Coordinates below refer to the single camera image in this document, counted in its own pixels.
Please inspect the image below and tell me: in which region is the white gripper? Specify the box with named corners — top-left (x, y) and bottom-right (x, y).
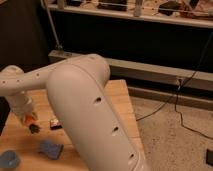
top-left (6, 91), bottom-right (38, 126)

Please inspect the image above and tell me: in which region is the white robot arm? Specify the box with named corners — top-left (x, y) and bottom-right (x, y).
top-left (0, 54), bottom-right (150, 171)

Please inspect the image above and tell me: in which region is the black and red box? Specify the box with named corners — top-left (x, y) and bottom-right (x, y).
top-left (50, 119), bottom-right (62, 130)

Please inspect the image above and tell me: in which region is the wooden table board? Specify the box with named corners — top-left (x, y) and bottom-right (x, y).
top-left (0, 80), bottom-right (144, 171)

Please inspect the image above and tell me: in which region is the blue grey sponge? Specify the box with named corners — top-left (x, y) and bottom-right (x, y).
top-left (38, 139), bottom-right (64, 160)

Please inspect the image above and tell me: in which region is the blue cloth piece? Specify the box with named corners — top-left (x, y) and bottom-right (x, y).
top-left (0, 150), bottom-right (20, 169)

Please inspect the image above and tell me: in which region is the metal pole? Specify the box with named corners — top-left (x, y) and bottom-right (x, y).
top-left (42, 0), bottom-right (63, 51)

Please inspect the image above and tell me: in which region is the black object on floor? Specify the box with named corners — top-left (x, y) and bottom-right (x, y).
top-left (206, 149), bottom-right (213, 166)

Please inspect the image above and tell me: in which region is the cluttered wooden shelf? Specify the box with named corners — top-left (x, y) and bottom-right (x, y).
top-left (40, 0), bottom-right (213, 29)

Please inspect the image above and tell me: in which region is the black cable on floor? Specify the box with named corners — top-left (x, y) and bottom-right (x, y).
top-left (135, 29), bottom-right (213, 141)

